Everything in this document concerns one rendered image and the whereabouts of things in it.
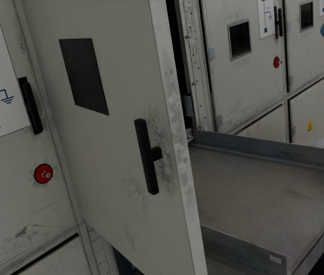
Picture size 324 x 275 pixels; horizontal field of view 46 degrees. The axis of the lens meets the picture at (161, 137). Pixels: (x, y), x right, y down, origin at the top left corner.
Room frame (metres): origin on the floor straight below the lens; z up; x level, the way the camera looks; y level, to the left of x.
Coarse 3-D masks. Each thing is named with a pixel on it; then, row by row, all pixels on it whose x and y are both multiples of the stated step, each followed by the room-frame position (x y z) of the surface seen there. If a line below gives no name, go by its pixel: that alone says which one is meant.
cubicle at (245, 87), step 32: (192, 0) 1.59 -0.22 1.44; (224, 0) 1.70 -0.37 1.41; (256, 0) 1.87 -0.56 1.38; (224, 32) 1.68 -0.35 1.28; (256, 32) 1.86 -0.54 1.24; (224, 64) 1.66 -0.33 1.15; (256, 64) 1.84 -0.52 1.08; (224, 96) 1.65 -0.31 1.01; (256, 96) 1.83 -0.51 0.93; (224, 128) 1.63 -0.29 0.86; (256, 128) 1.81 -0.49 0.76
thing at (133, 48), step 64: (64, 0) 0.84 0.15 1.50; (128, 0) 0.62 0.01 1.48; (64, 64) 0.92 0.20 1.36; (128, 64) 0.66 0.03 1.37; (64, 128) 1.03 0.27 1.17; (128, 128) 0.70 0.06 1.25; (128, 192) 0.76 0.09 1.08; (192, 192) 0.59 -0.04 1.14; (128, 256) 0.83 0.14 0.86; (192, 256) 0.58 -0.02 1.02
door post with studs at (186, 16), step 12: (180, 0) 1.54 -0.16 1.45; (180, 12) 1.54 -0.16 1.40; (192, 12) 1.58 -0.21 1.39; (180, 24) 1.57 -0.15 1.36; (192, 24) 1.57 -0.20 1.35; (180, 36) 1.58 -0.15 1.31; (192, 36) 1.57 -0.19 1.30; (192, 48) 1.56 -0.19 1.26; (192, 60) 1.55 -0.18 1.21; (192, 72) 1.55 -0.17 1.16; (192, 84) 1.54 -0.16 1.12; (192, 96) 1.54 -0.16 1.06; (192, 108) 1.60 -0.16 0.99; (204, 108) 1.58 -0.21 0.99; (192, 120) 1.58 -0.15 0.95; (204, 120) 1.57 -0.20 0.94
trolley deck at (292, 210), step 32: (192, 160) 1.38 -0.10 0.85; (224, 160) 1.33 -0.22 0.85; (256, 160) 1.28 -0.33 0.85; (224, 192) 1.09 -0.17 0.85; (256, 192) 1.05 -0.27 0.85; (288, 192) 1.02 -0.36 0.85; (320, 192) 0.99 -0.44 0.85; (224, 224) 0.91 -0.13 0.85; (256, 224) 0.88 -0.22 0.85; (288, 224) 0.86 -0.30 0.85; (320, 224) 0.83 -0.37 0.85; (288, 256) 0.73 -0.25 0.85; (320, 256) 0.78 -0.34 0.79
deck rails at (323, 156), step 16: (208, 144) 1.50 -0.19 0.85; (224, 144) 1.44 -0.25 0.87; (240, 144) 1.38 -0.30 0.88; (256, 144) 1.32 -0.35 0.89; (272, 144) 1.28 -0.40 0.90; (288, 144) 1.23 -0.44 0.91; (272, 160) 1.25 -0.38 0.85; (288, 160) 1.22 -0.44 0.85; (304, 160) 1.19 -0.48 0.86; (320, 160) 1.15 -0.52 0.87; (208, 240) 0.81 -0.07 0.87; (224, 240) 0.78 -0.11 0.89; (240, 240) 0.74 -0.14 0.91; (224, 256) 0.77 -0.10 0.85; (240, 256) 0.74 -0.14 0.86; (256, 256) 0.71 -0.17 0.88; (272, 272) 0.68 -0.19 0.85; (288, 272) 0.68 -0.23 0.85
